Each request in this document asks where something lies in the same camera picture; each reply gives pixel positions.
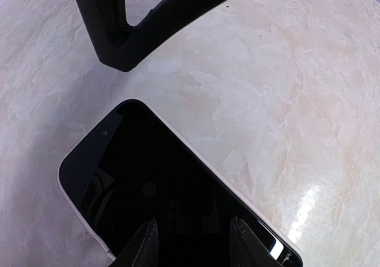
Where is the black phone back up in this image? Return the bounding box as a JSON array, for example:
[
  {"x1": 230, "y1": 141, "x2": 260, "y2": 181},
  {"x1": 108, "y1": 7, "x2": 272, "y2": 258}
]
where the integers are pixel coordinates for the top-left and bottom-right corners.
[{"x1": 58, "y1": 99, "x2": 303, "y2": 267}]

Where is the pink phone case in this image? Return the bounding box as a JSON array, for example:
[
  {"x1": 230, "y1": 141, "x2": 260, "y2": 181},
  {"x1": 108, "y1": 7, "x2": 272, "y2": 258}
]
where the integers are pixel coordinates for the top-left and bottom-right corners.
[{"x1": 57, "y1": 99, "x2": 305, "y2": 267}]

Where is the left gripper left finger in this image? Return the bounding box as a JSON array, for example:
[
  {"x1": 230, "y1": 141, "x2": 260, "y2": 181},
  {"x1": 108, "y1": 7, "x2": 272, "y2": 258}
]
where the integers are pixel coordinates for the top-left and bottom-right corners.
[{"x1": 109, "y1": 219, "x2": 158, "y2": 267}]

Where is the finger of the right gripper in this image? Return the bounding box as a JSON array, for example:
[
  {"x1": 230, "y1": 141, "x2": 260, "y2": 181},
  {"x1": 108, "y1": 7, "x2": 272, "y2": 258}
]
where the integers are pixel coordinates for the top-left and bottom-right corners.
[{"x1": 75, "y1": 0, "x2": 226, "y2": 72}]

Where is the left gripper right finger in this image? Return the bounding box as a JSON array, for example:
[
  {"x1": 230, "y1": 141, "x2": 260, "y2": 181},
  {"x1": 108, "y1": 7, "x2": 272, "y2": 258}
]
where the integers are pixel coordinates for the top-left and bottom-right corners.
[{"x1": 229, "y1": 218, "x2": 281, "y2": 267}]

